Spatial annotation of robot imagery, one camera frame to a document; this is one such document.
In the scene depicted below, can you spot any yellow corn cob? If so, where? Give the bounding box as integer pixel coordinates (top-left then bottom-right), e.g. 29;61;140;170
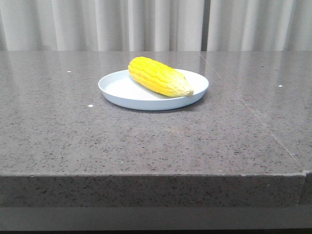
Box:
128;57;194;98

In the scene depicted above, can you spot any white pleated curtain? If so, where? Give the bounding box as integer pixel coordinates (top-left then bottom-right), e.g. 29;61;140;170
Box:
0;0;312;51

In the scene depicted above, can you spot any light blue round plate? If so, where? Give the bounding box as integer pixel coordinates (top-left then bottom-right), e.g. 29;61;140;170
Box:
98;69;209;111

